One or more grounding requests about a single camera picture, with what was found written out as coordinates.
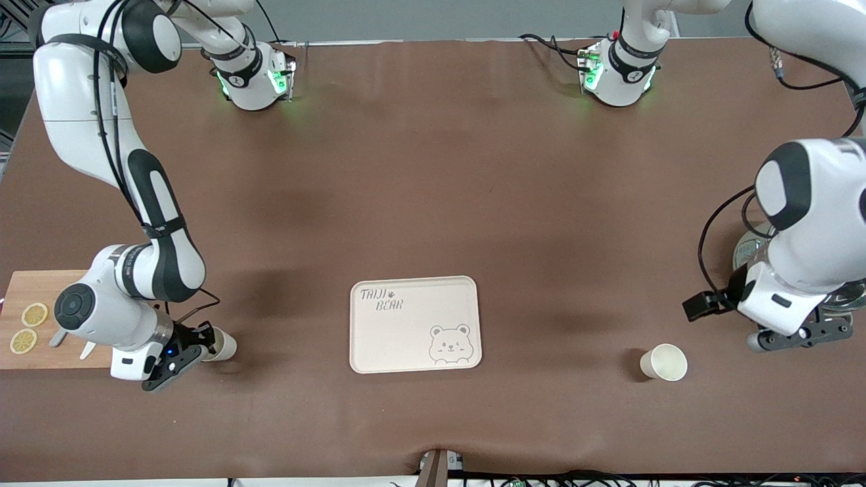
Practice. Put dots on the grey plastic knife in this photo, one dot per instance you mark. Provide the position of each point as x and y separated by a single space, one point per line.
57 338

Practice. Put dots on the bamboo cutting board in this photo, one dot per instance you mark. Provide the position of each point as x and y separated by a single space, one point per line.
34 284

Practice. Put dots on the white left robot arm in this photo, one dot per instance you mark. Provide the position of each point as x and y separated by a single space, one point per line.
818 203

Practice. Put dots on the lemon slice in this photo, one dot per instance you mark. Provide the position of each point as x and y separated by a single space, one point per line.
24 341
34 314

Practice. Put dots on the glass pot lid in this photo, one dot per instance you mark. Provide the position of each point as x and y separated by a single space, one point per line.
846 297

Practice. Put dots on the brown table cover mat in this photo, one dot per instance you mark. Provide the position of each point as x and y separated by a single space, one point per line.
433 169

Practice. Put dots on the white plastic knife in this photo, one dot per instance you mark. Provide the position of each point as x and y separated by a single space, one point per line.
86 352

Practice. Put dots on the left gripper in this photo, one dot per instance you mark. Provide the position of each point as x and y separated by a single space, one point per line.
735 289

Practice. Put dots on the cream bear print tray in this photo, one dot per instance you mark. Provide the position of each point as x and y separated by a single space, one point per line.
413 331

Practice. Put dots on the white IKEA cup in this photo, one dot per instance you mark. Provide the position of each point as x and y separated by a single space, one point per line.
223 346
666 363

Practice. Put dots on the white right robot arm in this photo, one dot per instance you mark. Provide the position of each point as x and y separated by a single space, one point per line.
81 135

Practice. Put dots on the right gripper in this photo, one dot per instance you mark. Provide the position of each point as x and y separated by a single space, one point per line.
184 336

